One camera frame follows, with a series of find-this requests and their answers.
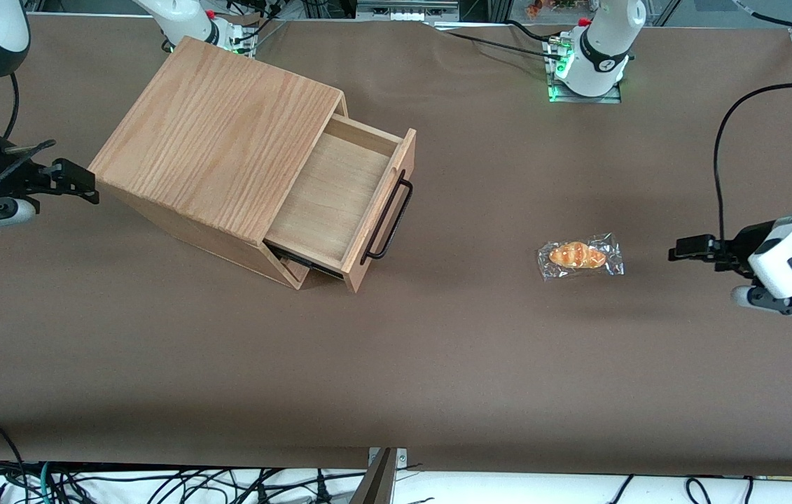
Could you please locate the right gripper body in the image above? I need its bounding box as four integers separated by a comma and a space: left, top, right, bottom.
0, 157, 55, 214

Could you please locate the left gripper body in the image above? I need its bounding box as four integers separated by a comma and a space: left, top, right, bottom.
717, 211, 792, 299

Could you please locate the wooden drawer cabinet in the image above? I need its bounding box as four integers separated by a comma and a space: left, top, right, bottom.
88, 35, 349, 291

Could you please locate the bread roll in clear wrapper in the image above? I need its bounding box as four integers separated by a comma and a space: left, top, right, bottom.
537, 232, 625, 282

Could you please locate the table cover mat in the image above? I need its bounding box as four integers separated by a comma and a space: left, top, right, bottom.
0, 13, 792, 478

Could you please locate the grey angled bar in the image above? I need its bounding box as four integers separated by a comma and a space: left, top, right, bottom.
348, 448, 397, 504

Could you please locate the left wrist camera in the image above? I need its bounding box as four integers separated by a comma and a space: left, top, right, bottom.
730, 282, 792, 321

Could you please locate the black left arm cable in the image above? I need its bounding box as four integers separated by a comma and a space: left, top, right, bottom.
712, 82, 792, 243

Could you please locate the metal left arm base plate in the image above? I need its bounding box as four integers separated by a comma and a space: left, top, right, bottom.
543, 35, 625, 105

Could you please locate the black base cable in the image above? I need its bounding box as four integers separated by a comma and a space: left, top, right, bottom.
436, 20, 562, 61

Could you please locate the teal cable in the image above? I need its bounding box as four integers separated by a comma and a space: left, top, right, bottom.
35, 462, 55, 504

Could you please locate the small metal bracket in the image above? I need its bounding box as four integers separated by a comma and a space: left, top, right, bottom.
368, 447, 408, 468

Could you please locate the aluminium frame rail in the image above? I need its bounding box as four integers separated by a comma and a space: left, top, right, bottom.
356, 0, 461, 22

